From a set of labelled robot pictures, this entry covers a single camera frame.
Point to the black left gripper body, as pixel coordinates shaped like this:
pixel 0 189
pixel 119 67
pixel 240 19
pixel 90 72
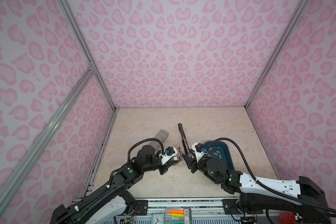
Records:
pixel 163 168

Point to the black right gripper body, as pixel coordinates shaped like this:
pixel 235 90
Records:
pixel 202 167

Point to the black long stapler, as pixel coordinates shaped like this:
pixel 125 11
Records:
pixel 185 142

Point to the pink mini stapler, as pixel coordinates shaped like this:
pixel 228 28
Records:
pixel 179 154

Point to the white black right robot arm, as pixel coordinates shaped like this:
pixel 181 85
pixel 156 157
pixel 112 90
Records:
pixel 301 196

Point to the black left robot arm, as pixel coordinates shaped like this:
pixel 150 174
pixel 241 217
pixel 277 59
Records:
pixel 144 156

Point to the teal plastic tray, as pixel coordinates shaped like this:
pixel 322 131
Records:
pixel 219 157

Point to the grey stone block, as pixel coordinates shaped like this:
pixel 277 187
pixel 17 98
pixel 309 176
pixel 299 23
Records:
pixel 162 136

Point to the highlighter pen set box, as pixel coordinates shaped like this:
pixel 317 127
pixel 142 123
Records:
pixel 178 216

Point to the teal alarm clock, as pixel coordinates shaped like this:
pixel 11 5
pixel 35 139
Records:
pixel 158 218

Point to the pencil holder with pencils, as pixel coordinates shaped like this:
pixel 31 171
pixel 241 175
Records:
pixel 289 218

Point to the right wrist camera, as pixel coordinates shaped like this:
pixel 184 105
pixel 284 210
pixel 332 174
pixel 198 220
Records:
pixel 199 151

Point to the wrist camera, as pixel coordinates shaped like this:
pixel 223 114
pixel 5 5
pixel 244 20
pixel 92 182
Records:
pixel 199 151
pixel 171 154

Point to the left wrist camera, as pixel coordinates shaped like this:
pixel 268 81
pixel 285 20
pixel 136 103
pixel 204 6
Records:
pixel 171 154

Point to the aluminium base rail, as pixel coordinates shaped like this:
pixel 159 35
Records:
pixel 204 211

